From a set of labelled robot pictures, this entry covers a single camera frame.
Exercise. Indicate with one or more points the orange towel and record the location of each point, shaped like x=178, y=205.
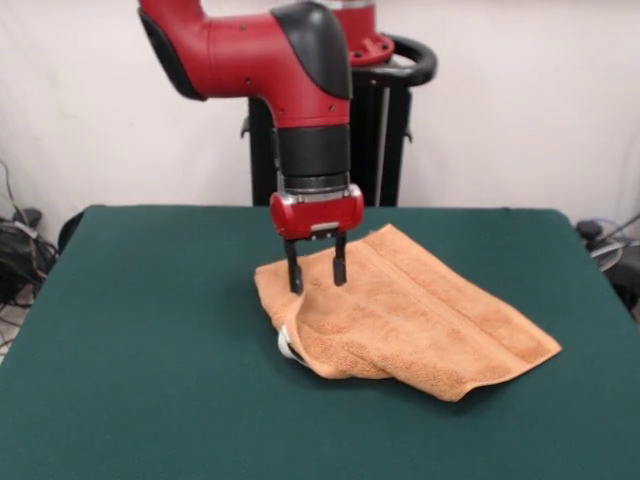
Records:
x=410, y=320

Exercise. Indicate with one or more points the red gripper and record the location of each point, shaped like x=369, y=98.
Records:
x=320, y=215

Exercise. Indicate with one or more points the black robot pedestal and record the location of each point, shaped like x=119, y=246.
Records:
x=370, y=125

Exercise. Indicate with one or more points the small black device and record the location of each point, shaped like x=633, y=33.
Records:
x=590, y=229

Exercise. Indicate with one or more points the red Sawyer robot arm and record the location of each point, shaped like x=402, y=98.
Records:
x=260, y=55

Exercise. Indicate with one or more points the dark green table cloth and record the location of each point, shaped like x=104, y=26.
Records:
x=150, y=350

